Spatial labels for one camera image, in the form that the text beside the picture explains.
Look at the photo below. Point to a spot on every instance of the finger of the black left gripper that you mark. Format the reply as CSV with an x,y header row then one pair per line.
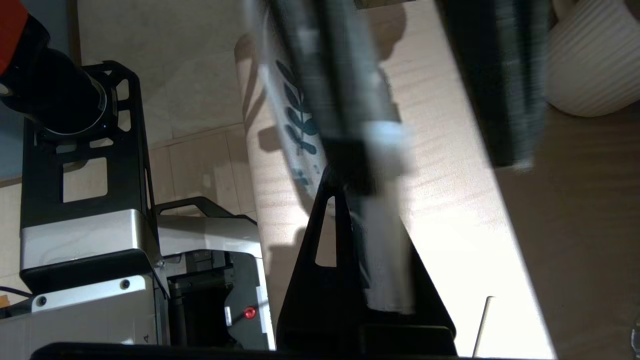
x,y
340,75
505,75

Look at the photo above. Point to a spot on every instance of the white floral plastic pouch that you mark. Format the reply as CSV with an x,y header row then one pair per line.
x,y
295,115

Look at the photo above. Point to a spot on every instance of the white toothbrush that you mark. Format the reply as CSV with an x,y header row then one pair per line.
x,y
482,325

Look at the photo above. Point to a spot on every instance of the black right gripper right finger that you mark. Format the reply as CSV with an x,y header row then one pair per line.
x,y
430,330

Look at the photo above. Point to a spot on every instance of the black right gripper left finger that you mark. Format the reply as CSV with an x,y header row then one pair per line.
x,y
320,300

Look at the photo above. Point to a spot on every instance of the white ribbed mug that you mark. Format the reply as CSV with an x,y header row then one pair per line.
x,y
595,60

